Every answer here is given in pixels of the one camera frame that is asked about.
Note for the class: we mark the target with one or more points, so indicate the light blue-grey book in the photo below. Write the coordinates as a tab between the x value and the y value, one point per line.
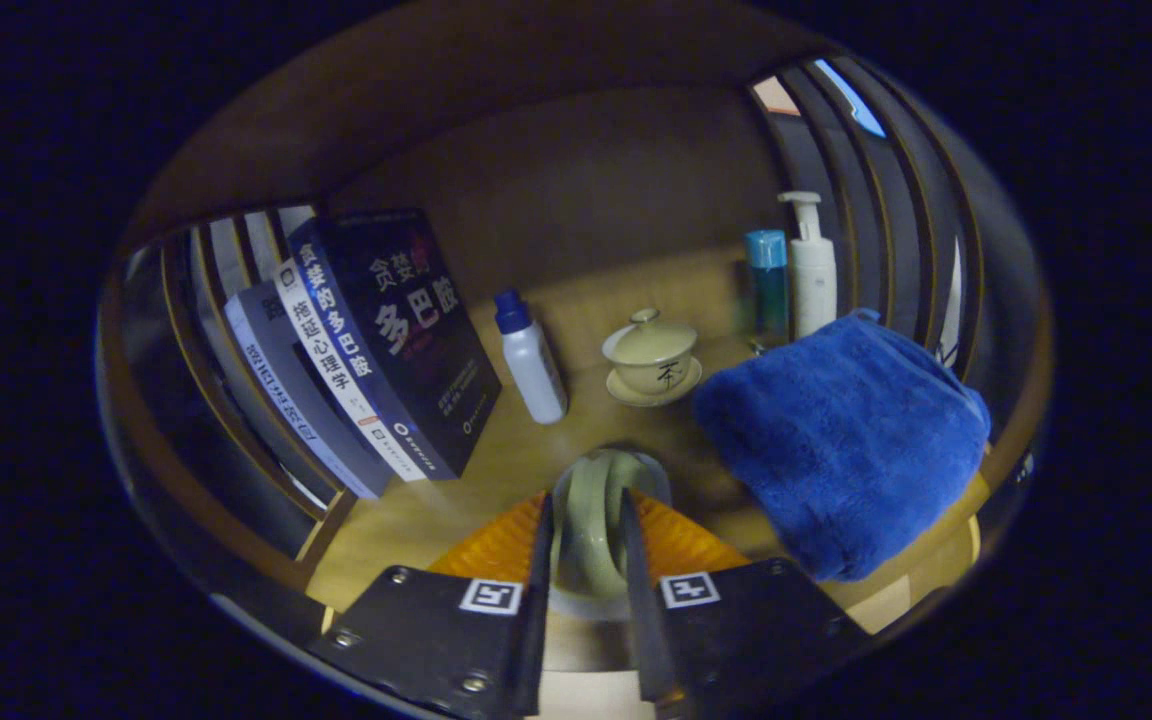
286	390

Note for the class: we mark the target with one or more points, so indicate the blue folded towel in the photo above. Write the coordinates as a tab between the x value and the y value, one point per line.
846	440

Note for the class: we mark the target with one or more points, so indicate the wooden cabinet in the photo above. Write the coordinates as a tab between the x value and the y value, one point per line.
576	170

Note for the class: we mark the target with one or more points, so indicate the beige lidded tea cup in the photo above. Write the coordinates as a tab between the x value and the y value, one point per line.
651	355

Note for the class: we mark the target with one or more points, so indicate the pale green white round item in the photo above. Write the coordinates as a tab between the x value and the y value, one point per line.
586	530

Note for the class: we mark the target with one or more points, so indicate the white bottle with blue cap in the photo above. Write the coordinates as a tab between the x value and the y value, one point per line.
536	370

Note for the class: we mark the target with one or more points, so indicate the white spine book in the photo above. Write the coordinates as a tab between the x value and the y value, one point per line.
336	370

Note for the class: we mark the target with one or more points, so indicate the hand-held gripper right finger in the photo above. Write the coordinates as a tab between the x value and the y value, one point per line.
736	640

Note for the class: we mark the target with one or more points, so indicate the teal bottle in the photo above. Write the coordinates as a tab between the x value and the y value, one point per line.
767	290

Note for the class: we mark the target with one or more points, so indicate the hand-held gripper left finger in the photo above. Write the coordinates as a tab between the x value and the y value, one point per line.
456	640

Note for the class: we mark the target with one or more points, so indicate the white pump bottle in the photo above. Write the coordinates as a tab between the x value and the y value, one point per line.
814	280

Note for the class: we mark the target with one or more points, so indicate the dark blue book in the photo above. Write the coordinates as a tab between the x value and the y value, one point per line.
416	320

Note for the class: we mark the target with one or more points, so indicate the wooden countertop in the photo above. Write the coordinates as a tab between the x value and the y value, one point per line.
496	470

